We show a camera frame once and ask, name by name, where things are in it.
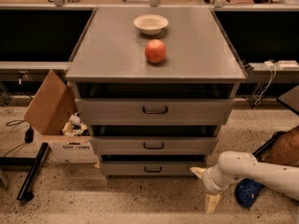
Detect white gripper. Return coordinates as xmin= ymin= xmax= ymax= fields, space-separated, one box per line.
xmin=190 ymin=164 xmax=229 ymax=214

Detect grey bottom drawer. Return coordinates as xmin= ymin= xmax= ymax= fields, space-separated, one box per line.
xmin=101 ymin=161 xmax=204 ymax=176

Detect grey drawer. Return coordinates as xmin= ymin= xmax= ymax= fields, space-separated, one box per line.
xmin=101 ymin=161 xmax=204 ymax=176
xmin=91 ymin=137 xmax=217 ymax=155
xmin=76 ymin=98 xmax=232 ymax=126

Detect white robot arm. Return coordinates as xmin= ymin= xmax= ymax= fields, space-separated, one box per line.
xmin=190 ymin=151 xmax=299 ymax=214

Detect grey middle drawer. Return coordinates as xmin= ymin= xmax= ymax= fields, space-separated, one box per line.
xmin=91 ymin=137 xmax=217 ymax=155

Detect grey top drawer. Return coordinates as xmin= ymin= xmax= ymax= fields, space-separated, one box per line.
xmin=76 ymin=98 xmax=232 ymax=126

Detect grey drawer cabinet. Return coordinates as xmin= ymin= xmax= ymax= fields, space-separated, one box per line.
xmin=64 ymin=6 xmax=248 ymax=100

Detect open cardboard box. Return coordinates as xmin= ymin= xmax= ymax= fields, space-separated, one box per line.
xmin=23 ymin=70 xmax=98 ymax=163

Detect blue clog shoe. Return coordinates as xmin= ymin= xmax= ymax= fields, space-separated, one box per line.
xmin=235 ymin=178 xmax=264 ymax=208

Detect person's bare leg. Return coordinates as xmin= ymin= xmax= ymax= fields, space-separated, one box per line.
xmin=264 ymin=126 xmax=299 ymax=165

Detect items inside cardboard box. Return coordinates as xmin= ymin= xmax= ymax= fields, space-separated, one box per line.
xmin=61 ymin=113 xmax=89 ymax=136

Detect red apple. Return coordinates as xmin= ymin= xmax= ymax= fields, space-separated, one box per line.
xmin=145 ymin=39 xmax=166 ymax=63

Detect white power strip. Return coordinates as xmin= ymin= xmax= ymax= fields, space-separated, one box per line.
xmin=278 ymin=61 xmax=299 ymax=69

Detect white bowl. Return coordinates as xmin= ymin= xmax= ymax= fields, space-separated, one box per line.
xmin=134 ymin=14 xmax=168 ymax=35

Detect black table leg left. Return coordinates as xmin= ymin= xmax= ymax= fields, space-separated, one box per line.
xmin=0 ymin=143 xmax=49 ymax=202

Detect black frame leg right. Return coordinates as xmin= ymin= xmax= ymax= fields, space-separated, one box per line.
xmin=252 ymin=131 xmax=284 ymax=158

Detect black power adapter with cable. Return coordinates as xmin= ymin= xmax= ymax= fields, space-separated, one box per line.
xmin=3 ymin=120 xmax=34 ymax=158

